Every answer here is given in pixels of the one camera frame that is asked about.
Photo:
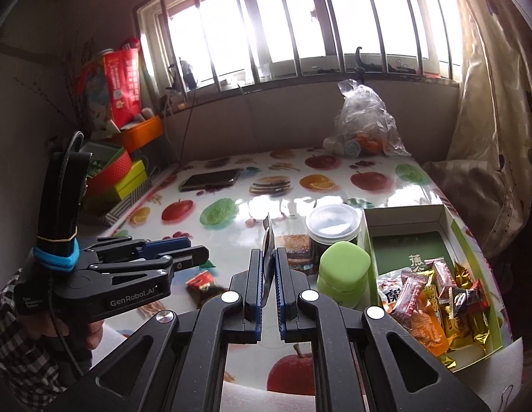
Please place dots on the green cardboard box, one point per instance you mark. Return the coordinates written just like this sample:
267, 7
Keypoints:
403, 244

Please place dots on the dark red snack packet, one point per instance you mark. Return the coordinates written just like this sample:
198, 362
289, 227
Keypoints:
200, 282

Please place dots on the fruit printed tablecloth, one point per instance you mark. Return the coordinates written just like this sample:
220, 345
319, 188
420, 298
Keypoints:
334, 180

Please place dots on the orange box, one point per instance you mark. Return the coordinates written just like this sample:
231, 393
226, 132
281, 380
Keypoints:
139, 133

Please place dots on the striped box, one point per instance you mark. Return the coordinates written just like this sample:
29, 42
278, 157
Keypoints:
128, 208

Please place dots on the barred window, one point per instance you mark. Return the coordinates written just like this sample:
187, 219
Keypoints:
291, 21

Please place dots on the pile of mixed sweets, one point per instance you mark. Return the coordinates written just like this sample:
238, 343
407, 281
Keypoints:
429, 309

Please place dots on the lime green box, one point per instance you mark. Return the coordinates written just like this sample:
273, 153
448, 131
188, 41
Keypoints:
128, 182

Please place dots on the white foam sheet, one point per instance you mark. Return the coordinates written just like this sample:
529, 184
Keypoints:
497, 364

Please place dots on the person's left forearm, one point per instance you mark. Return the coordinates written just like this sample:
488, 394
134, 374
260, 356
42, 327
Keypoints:
17, 352

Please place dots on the colourful cartoon bag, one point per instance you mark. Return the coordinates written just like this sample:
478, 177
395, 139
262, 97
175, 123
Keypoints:
96, 98

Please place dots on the dark hook ornament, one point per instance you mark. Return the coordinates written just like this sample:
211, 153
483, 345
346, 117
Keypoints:
360, 62

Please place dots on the cream patterned curtain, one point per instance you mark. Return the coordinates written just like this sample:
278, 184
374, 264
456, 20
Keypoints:
485, 116

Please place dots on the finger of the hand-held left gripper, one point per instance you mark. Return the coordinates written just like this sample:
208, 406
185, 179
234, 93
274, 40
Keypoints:
167, 244
188, 257

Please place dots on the red paper bag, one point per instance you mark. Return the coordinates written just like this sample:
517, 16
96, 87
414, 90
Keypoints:
124, 86

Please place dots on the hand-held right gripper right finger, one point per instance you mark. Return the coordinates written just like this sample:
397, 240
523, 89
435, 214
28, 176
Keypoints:
279, 304

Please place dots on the person's left hand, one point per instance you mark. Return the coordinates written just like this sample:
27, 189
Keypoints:
94, 334

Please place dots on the dark smartphone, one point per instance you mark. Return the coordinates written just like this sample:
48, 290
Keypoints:
210, 179

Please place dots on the orange snack packet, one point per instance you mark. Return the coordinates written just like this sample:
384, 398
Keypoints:
269, 244

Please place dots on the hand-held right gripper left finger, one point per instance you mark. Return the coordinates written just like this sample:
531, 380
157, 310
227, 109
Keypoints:
261, 300

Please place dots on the red box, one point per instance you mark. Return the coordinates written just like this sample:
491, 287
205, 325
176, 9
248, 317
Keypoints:
113, 171

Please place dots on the green glass jar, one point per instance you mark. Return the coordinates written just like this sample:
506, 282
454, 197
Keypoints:
343, 266

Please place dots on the clear jar with white lid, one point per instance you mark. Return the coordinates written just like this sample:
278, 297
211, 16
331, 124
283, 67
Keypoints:
332, 221

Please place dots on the clear plastic bag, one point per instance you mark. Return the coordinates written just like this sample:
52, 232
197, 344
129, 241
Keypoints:
364, 111

